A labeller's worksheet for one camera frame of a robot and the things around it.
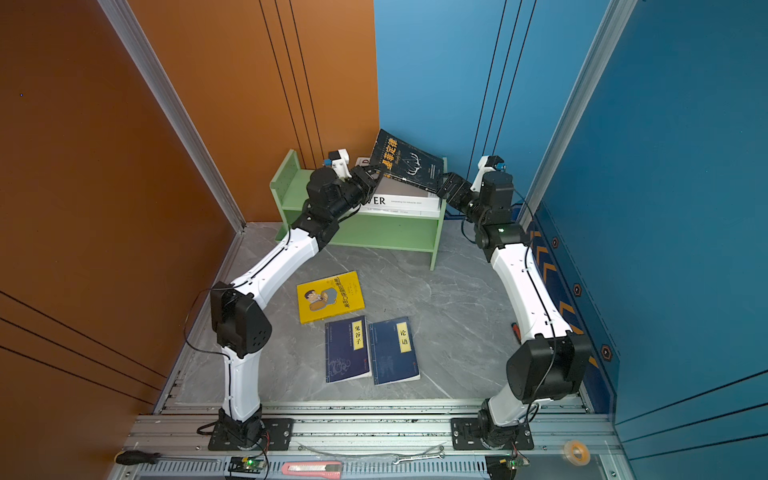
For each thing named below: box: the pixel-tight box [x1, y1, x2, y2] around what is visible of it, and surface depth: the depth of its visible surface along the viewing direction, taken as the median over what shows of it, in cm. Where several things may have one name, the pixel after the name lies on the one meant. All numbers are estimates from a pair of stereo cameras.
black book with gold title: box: [370, 129, 445, 191], surface depth 81 cm
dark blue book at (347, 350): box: [325, 316, 372, 384], surface depth 88 cm
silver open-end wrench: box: [392, 453, 446, 465], surface depth 72 cm
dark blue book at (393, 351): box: [368, 316, 420, 386], surface depth 87 cm
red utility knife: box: [281, 461, 343, 479], surface depth 70 cm
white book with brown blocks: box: [338, 207, 441, 221], surface depth 86 cm
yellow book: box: [296, 271, 366, 325], surface depth 99 cm
